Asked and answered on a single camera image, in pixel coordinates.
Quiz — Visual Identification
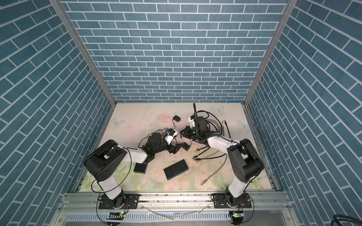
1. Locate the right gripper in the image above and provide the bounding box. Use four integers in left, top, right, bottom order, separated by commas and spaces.
179, 126, 202, 140

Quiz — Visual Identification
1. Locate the small black power adapter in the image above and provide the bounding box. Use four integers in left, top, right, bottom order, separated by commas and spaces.
182, 143, 190, 151

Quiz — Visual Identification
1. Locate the black network switch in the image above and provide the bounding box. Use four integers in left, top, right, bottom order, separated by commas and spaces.
164, 160, 189, 180

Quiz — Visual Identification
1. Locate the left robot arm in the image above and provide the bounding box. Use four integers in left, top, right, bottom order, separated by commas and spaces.
84, 130, 189, 200

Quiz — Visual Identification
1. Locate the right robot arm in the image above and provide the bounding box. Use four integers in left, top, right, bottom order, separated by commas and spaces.
181, 115, 264, 200

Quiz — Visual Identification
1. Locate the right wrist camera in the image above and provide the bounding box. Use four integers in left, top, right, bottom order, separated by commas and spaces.
188, 115, 197, 128

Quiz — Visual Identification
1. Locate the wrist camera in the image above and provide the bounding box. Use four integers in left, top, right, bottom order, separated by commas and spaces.
164, 129, 178, 145
188, 115, 197, 128

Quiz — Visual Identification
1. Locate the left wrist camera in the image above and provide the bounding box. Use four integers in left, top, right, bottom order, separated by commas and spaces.
164, 129, 178, 145

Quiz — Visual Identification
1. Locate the black wall plug adapter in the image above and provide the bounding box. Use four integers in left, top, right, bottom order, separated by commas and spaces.
173, 115, 181, 122

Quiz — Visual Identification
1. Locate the long black switch box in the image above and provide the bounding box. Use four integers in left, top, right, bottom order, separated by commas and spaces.
133, 163, 148, 174

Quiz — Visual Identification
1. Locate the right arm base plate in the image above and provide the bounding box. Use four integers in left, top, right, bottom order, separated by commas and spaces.
211, 193, 252, 209

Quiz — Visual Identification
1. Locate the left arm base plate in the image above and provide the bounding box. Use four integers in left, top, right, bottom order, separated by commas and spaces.
98, 193, 140, 210

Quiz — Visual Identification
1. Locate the aluminium front rail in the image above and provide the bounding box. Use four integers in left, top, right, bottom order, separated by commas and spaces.
59, 190, 292, 212

